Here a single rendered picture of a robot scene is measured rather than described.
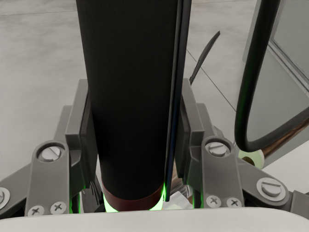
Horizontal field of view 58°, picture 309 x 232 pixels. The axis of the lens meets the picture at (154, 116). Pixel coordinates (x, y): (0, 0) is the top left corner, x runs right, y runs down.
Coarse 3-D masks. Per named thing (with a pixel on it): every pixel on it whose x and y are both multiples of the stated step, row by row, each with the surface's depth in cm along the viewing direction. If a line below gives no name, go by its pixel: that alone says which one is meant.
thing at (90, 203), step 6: (96, 180) 53; (90, 186) 59; (96, 186) 54; (90, 192) 62; (96, 192) 55; (102, 192) 51; (84, 198) 70; (90, 198) 64; (96, 198) 56; (102, 198) 51; (84, 204) 71; (90, 204) 66; (96, 204) 59; (84, 210) 72; (90, 210) 67
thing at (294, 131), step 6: (306, 120) 31; (300, 126) 30; (306, 126) 31; (288, 132) 29; (294, 132) 30; (282, 138) 29; (288, 138) 29; (270, 144) 28; (276, 144) 28; (282, 144) 29; (264, 150) 27; (270, 150) 27; (276, 150) 28; (264, 156) 27; (252, 162) 26; (192, 198) 23; (192, 204) 22
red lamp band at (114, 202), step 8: (104, 192) 14; (160, 192) 15; (112, 200) 14; (120, 200) 14; (128, 200) 14; (136, 200) 14; (144, 200) 14; (152, 200) 14; (120, 208) 14; (128, 208) 14; (136, 208) 14; (144, 208) 14
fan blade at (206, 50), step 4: (216, 36) 42; (212, 40) 42; (216, 40) 41; (208, 44) 44; (212, 44) 41; (204, 48) 49; (208, 48) 42; (204, 52) 44; (208, 52) 41; (200, 56) 48; (204, 56) 42; (200, 60) 43; (196, 64) 47; (200, 64) 41; (196, 68) 43; (196, 72) 41; (192, 76) 43; (192, 80) 41
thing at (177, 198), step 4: (176, 192) 23; (172, 196) 23; (176, 196) 23; (180, 196) 23; (164, 200) 22; (172, 200) 22; (176, 200) 22; (180, 200) 22; (184, 200) 22; (188, 200) 23; (164, 204) 22; (168, 204) 22; (172, 204) 22; (176, 204) 22; (180, 204) 22; (184, 204) 22; (188, 204) 22; (164, 208) 22; (184, 208) 22; (188, 208) 22; (192, 208) 22
